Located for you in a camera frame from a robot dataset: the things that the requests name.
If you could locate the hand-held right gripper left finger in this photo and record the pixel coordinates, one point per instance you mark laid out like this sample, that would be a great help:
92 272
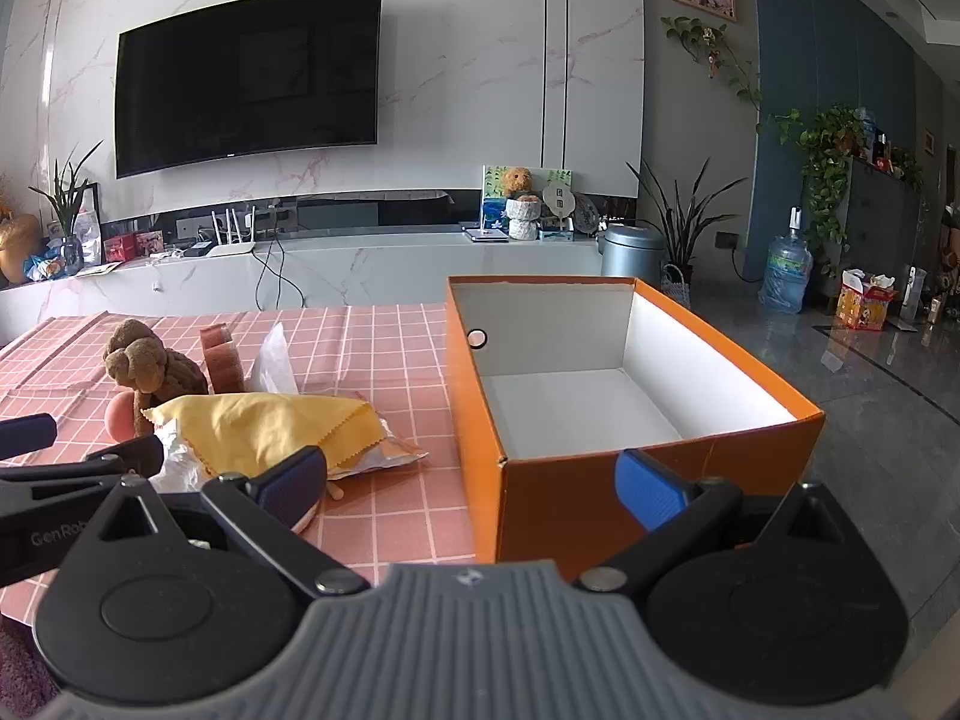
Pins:
289 484

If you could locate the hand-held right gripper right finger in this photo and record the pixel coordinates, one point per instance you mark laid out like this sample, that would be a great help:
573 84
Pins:
649 491

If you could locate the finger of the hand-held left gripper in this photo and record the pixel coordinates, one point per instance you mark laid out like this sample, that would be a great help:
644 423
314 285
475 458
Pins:
26 435
139 454

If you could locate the pink round puff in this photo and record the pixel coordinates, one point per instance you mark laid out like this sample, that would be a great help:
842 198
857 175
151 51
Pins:
120 416

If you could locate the yellow cloth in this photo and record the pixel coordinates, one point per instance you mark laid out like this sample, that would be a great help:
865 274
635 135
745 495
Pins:
247 427

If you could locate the orange cardboard box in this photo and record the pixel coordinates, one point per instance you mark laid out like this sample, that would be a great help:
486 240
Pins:
562 499

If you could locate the brown plush toy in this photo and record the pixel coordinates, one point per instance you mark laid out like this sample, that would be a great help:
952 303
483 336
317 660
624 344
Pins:
142 364

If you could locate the reddish brown sponge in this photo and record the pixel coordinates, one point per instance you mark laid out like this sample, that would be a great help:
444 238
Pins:
223 367

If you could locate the clear plastic bag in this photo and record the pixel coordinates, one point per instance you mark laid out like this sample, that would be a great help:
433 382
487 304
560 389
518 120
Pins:
274 364

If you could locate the pink checked tablecloth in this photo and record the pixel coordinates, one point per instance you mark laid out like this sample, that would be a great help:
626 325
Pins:
360 360

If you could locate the blue snack bag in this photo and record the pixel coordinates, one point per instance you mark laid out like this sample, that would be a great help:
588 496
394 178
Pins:
43 265

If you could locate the sheet of paper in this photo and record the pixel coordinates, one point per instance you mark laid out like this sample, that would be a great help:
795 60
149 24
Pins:
99 268

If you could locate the gold vase with dried flowers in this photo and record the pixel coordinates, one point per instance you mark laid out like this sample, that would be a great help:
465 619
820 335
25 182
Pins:
16 247

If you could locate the woven basket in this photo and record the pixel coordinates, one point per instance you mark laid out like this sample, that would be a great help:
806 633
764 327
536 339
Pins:
675 289

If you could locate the red pink printed box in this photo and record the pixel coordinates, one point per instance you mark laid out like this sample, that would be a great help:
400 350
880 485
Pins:
150 242

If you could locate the small black box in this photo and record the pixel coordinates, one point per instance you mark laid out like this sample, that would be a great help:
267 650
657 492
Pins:
199 248

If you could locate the white router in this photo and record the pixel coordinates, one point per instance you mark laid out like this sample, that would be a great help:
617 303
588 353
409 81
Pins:
229 249

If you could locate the green plant in glass vase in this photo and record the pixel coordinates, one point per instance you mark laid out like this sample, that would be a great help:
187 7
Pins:
69 202

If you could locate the grey round trash can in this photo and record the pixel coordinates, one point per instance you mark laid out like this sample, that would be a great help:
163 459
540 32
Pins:
630 255

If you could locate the white marble television console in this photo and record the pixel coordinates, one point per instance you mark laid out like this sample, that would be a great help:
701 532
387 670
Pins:
420 270

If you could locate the blue water jug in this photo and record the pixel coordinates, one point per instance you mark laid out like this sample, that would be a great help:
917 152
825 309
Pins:
786 274

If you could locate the long-leaf potted plant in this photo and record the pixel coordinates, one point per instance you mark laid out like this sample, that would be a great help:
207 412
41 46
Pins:
684 232

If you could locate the blue flat box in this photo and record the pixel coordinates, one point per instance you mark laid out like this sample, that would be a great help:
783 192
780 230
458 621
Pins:
555 235

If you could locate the red orange gift box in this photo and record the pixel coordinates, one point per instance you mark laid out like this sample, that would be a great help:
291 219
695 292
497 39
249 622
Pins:
862 306

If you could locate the decorative plate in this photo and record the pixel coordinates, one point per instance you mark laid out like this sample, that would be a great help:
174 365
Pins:
586 214

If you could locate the grey laptop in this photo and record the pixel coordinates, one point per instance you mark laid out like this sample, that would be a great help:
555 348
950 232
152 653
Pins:
484 235

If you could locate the white fan-shaped ornament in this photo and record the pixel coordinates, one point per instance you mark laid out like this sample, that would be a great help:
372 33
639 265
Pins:
559 199

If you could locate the small brown teddy bear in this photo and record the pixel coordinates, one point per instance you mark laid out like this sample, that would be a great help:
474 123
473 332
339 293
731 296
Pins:
517 181

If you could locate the green blue painting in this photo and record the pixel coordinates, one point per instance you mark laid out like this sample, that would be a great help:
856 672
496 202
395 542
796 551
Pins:
493 187

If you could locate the dark grey cabinet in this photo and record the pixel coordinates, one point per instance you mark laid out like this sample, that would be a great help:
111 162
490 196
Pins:
877 217

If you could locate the trailing pothos plant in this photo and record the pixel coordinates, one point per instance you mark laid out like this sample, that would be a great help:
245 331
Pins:
825 157

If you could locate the dark cluttered shelf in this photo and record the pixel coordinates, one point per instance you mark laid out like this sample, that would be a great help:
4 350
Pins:
952 247

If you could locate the group of bottles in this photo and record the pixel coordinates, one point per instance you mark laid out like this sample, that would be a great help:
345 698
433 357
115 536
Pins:
885 146

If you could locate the hanging vine plant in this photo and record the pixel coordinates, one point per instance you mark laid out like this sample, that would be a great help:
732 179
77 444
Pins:
705 41

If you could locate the black picture frame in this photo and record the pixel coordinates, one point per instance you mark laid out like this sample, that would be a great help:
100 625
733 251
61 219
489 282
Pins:
88 225

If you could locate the dark wall socket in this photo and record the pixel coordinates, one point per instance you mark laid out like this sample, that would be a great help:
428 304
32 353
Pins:
724 240

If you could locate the black wall television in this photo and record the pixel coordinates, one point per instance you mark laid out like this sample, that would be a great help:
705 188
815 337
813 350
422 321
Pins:
247 82

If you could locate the small wall frame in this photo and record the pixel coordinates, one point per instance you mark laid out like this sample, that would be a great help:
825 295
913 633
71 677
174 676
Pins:
928 141

